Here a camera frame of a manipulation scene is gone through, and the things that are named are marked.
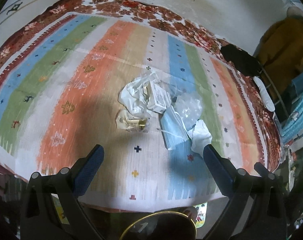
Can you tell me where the white tissue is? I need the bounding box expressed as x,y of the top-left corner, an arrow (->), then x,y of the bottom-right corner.
187,120 -> 212,155

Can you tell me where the blue face mask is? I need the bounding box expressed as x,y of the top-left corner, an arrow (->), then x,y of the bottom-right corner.
160,106 -> 189,151

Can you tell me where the gold foil wrapper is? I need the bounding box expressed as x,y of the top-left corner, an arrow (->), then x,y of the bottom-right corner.
115,109 -> 148,132

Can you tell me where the clear plastic bag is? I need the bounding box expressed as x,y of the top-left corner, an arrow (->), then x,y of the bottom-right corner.
171,85 -> 203,131

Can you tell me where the white medicine box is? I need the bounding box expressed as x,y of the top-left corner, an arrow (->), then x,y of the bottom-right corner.
143,81 -> 171,114

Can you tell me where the gold rimmed trash bin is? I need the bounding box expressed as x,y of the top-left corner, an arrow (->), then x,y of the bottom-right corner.
120,211 -> 196,240

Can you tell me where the white rolled pillow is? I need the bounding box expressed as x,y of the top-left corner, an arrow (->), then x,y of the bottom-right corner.
253,76 -> 275,112

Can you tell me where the black cloth bundle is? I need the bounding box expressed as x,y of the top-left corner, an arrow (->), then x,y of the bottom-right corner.
220,44 -> 262,77

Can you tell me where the striped colourful bed mat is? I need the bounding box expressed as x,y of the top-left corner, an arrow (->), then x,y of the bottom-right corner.
0,12 -> 269,212

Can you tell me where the brown hanging garment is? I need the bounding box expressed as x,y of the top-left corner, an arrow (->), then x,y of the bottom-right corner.
256,6 -> 303,80

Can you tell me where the red floral blanket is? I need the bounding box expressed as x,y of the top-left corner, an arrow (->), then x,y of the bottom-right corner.
0,0 -> 281,171

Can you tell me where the white wall panel door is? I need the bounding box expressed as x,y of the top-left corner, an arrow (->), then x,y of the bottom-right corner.
0,0 -> 73,33

